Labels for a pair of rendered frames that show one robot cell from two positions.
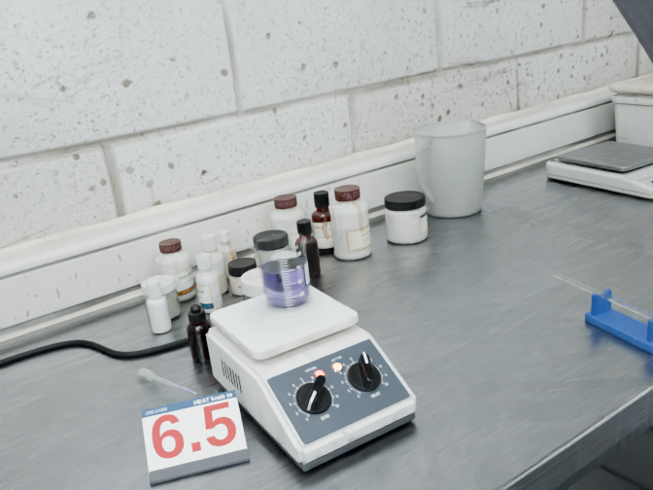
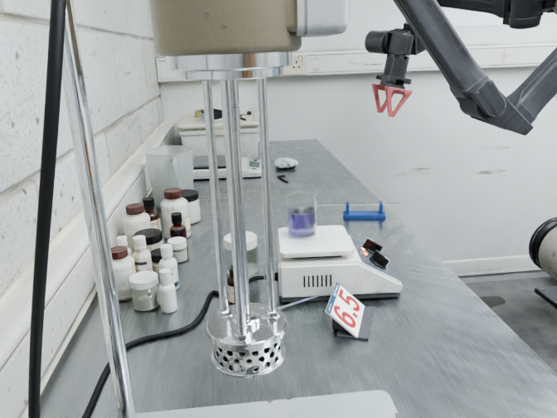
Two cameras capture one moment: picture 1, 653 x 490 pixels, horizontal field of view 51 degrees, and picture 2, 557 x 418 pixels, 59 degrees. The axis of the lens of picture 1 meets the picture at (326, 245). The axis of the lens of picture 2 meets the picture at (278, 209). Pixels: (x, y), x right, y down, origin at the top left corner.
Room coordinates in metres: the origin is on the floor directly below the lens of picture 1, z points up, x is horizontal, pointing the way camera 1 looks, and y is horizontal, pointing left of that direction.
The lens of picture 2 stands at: (0.33, 0.76, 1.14)
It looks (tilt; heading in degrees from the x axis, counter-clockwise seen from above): 18 degrees down; 299
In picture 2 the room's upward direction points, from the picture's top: 2 degrees counter-clockwise
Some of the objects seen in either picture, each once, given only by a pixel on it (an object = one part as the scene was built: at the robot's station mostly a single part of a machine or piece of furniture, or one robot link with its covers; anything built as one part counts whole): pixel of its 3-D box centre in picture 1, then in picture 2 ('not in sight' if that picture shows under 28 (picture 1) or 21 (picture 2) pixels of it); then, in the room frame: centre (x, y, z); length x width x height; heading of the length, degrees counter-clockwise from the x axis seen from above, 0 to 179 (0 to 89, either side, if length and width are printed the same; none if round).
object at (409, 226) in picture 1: (405, 217); (186, 206); (1.07, -0.13, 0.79); 0.07 x 0.07 x 0.07
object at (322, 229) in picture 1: (324, 221); (150, 219); (1.06, 0.00, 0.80); 0.04 x 0.04 x 0.10
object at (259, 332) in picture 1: (282, 317); (313, 240); (0.65, 0.05, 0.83); 0.12 x 0.12 x 0.01; 30
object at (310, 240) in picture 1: (306, 247); (177, 233); (0.96, 0.03, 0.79); 0.03 x 0.03 x 0.08
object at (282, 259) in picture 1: (281, 271); (301, 215); (0.67, 0.05, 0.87); 0.06 x 0.05 x 0.08; 109
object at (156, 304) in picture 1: (156, 305); (167, 290); (0.82, 0.23, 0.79); 0.03 x 0.03 x 0.07
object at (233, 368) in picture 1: (299, 364); (329, 263); (0.62, 0.04, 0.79); 0.22 x 0.13 x 0.08; 30
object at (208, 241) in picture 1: (212, 263); (142, 260); (0.93, 0.17, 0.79); 0.03 x 0.03 x 0.09
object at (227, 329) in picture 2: not in sight; (239, 220); (0.53, 0.45, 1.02); 0.07 x 0.07 x 0.25
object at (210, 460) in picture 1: (194, 435); (351, 309); (0.55, 0.14, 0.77); 0.09 x 0.06 x 0.04; 102
